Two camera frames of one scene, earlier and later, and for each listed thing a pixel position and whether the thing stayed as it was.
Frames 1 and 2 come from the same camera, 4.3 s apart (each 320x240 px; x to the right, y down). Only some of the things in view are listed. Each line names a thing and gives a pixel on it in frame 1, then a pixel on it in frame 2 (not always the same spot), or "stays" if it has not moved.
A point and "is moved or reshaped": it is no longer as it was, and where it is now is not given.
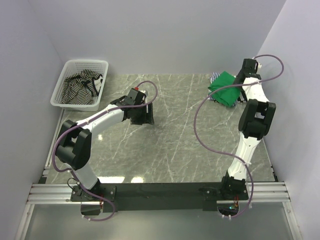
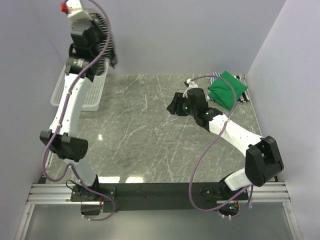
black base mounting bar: [203, 196] stays
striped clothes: [80, 89] is moved or reshaped
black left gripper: [147, 117] → [93, 25]
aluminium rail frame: [59, 194] stays
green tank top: [229, 96] stays
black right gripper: [240, 73] → [178, 99]
